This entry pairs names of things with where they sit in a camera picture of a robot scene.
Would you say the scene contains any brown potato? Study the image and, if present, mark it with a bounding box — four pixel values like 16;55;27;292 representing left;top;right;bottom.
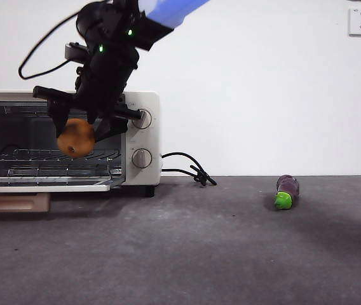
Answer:
56;118;96;159

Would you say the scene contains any glass oven door with handle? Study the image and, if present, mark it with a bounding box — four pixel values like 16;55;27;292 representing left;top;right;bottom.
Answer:
0;176;126;213

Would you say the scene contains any beige oven knob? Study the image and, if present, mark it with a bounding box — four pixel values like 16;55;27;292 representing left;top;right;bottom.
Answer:
132;109;153;130
131;148;153;169

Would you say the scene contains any white toaster oven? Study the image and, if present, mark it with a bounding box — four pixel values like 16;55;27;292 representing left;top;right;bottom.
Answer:
0;91;161;198

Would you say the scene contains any purple toy eggplant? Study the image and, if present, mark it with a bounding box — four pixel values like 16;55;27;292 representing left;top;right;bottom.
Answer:
274;174;301;211

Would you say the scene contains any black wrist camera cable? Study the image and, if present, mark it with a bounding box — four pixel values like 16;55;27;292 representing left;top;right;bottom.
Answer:
17;11;85;80

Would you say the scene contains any black oven power cable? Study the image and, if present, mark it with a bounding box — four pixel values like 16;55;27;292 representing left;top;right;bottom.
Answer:
160;152;218;187

